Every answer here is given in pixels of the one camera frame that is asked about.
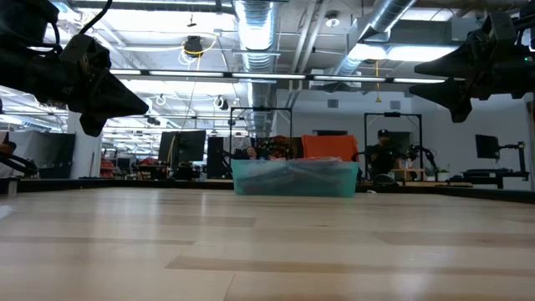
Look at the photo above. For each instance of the black metal rig frame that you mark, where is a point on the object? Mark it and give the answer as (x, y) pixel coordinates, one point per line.
(393, 114)
(261, 109)

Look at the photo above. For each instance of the red chair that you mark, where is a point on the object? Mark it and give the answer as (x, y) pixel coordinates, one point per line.
(107, 168)

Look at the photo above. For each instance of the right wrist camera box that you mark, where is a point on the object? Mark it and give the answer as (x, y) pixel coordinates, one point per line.
(499, 27)

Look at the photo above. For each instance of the dark curtain panel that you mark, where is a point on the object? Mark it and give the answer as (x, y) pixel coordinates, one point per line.
(46, 154)

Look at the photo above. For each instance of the bright ceiling light panel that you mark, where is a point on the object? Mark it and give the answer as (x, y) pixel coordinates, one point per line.
(405, 53)

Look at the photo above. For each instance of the large black monitor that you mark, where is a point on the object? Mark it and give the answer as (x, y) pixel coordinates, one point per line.
(184, 146)

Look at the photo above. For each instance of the round ceiling sensor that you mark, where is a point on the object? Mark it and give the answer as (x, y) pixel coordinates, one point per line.
(332, 20)

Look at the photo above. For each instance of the white column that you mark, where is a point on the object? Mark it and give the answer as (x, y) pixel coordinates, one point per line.
(85, 150)

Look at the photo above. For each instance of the black round ceiling speaker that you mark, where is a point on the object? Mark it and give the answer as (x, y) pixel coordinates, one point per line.
(223, 104)

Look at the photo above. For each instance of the small wooden stool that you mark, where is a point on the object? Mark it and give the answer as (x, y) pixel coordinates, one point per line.
(404, 172)

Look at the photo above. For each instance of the grey wall vent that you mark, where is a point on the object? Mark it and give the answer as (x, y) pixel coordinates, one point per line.
(395, 104)
(332, 103)

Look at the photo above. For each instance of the black overhead camera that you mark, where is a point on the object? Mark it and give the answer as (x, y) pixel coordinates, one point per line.
(193, 45)

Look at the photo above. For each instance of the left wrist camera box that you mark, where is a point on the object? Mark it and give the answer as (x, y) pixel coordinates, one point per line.
(81, 48)

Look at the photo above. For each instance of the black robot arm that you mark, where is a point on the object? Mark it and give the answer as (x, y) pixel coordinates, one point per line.
(422, 156)

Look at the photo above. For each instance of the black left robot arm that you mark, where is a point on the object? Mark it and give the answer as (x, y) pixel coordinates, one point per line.
(25, 21)

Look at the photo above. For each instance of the black overhead light bar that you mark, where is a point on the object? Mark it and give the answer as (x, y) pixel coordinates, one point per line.
(267, 76)

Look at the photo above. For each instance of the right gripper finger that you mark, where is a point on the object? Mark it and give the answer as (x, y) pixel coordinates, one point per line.
(453, 94)
(455, 62)

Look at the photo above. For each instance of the dark red floral object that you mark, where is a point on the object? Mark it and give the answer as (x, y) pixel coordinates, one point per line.
(273, 147)

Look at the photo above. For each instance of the teal plastic basket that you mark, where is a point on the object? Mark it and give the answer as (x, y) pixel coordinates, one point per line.
(292, 180)

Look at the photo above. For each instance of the person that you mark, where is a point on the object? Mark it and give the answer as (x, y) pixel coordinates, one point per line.
(251, 152)
(382, 156)

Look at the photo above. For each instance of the orange cloth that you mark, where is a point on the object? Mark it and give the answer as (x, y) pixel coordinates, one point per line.
(330, 147)

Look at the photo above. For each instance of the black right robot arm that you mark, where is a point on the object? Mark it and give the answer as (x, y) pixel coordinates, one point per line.
(528, 12)

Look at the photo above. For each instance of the small white box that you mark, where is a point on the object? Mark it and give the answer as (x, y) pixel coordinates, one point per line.
(11, 187)

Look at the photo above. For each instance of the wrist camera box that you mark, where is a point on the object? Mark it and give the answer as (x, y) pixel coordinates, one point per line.
(499, 27)
(81, 48)

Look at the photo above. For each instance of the dark desk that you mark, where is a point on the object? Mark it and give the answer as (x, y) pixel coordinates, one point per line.
(493, 172)

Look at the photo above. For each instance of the small black monitor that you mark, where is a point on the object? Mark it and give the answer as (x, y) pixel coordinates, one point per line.
(487, 146)

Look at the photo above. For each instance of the black aluminium table frame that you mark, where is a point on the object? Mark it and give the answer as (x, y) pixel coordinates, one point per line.
(125, 184)

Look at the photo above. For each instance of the silver air duct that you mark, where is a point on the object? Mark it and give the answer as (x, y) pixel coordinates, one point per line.
(376, 21)
(257, 37)

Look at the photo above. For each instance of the dark lab equipment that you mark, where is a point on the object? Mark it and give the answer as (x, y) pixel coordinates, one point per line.
(12, 161)

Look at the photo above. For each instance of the tall black cabinet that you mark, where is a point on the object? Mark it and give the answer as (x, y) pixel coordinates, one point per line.
(215, 156)

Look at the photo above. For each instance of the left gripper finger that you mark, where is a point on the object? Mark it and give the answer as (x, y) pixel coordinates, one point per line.
(110, 102)
(91, 125)

